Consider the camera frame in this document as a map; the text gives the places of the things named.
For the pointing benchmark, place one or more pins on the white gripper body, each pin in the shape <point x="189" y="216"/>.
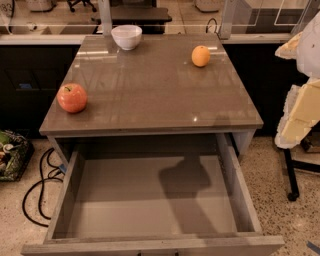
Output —
<point x="310" y="50"/>

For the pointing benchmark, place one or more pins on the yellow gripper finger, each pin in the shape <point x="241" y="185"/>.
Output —
<point x="289" y="49"/>
<point x="301" y="112"/>

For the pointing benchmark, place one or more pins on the red apple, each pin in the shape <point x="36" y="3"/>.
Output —
<point x="72" y="98"/>

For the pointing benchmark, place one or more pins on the open grey top drawer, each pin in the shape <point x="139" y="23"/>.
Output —
<point x="178" y="195"/>

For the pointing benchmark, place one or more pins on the grey drawer cabinet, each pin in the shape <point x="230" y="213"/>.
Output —
<point x="154" y="89"/>

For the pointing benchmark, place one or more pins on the orange fruit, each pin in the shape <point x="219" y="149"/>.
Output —
<point x="200" y="56"/>

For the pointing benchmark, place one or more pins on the white bowl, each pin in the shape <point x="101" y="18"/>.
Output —
<point x="127" y="37"/>

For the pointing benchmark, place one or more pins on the basket of items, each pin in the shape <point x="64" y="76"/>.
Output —
<point x="15" y="154"/>

